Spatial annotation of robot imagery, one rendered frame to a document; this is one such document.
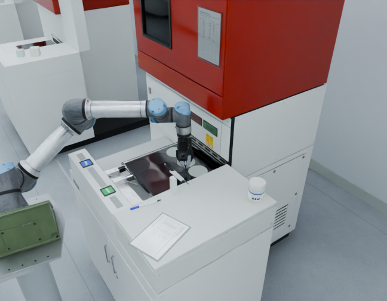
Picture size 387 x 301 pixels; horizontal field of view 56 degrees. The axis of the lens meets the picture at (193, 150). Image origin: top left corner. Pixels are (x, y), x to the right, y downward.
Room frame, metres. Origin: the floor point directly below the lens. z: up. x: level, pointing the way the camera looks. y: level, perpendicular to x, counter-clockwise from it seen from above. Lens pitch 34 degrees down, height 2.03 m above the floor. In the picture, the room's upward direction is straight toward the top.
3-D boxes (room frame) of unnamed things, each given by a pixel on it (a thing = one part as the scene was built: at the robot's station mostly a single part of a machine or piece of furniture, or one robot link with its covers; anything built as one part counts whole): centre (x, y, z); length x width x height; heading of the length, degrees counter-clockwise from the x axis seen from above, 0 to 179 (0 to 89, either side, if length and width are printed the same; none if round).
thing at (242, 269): (1.39, 0.17, 0.41); 0.97 x 0.64 x 0.82; 35
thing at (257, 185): (1.20, -0.27, 1.01); 0.07 x 0.07 x 0.10
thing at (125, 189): (1.35, 0.33, 0.87); 0.36 x 0.08 x 0.03; 35
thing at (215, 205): (1.14, -0.02, 0.89); 0.62 x 0.35 x 0.14; 125
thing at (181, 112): (1.53, 0.05, 1.21); 0.09 x 0.08 x 0.11; 89
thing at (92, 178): (1.36, 0.46, 0.89); 0.55 x 0.09 x 0.14; 35
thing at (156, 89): (1.80, 0.05, 1.02); 0.82 x 0.03 x 0.40; 35
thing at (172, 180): (1.25, 0.08, 1.03); 0.06 x 0.04 x 0.13; 125
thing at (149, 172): (1.52, 0.13, 0.90); 0.34 x 0.34 x 0.01; 35
